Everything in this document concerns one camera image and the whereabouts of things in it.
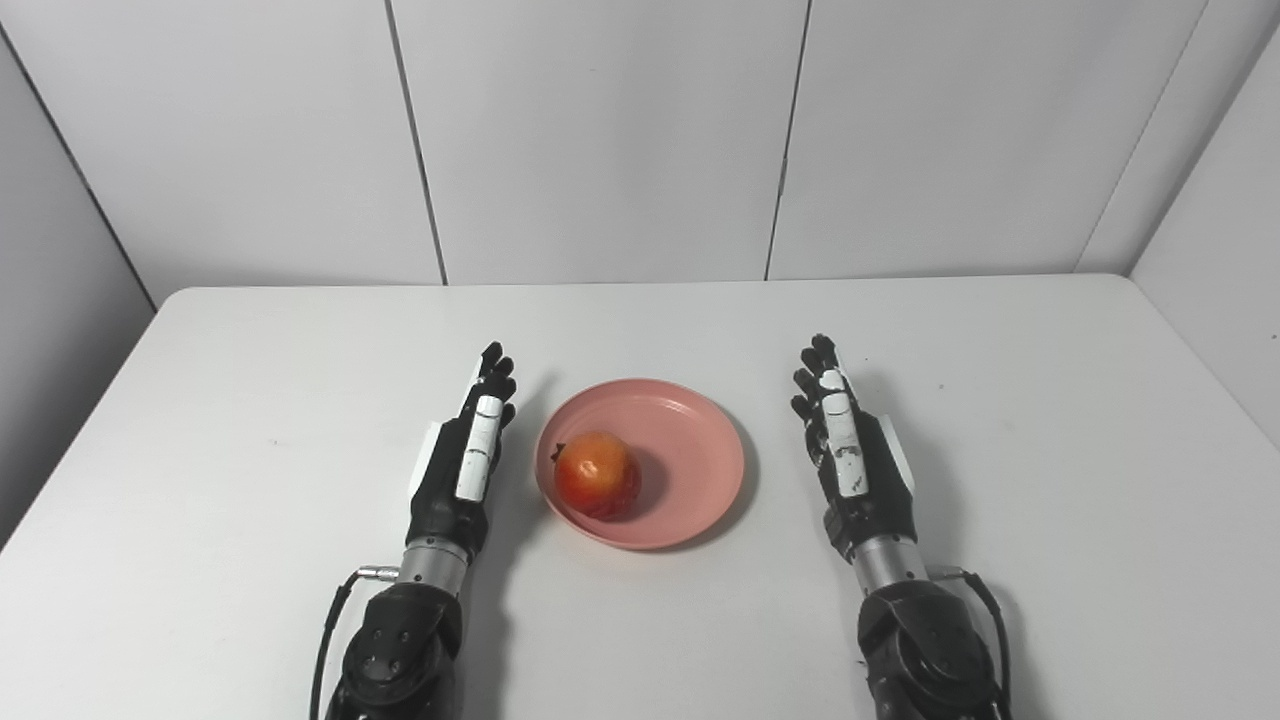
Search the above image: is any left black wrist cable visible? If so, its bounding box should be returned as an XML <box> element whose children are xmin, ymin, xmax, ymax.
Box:
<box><xmin>309</xmin><ymin>566</ymin><xmax>403</xmax><ymax>720</ymax></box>

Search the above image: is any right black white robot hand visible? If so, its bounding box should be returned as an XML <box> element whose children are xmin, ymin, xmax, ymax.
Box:
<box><xmin>791</xmin><ymin>334</ymin><xmax>919</xmax><ymax>562</ymax></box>

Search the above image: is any pink round plate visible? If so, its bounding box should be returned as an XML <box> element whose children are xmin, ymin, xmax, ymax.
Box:
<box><xmin>535</xmin><ymin>378</ymin><xmax>747</xmax><ymax>552</ymax></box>

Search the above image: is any red pomegranate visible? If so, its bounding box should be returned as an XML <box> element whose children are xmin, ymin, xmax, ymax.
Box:
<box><xmin>551</xmin><ymin>431</ymin><xmax>643</xmax><ymax>521</ymax></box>

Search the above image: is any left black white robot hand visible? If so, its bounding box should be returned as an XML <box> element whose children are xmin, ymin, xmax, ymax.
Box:
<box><xmin>405</xmin><ymin>342</ymin><xmax>518</xmax><ymax>562</ymax></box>

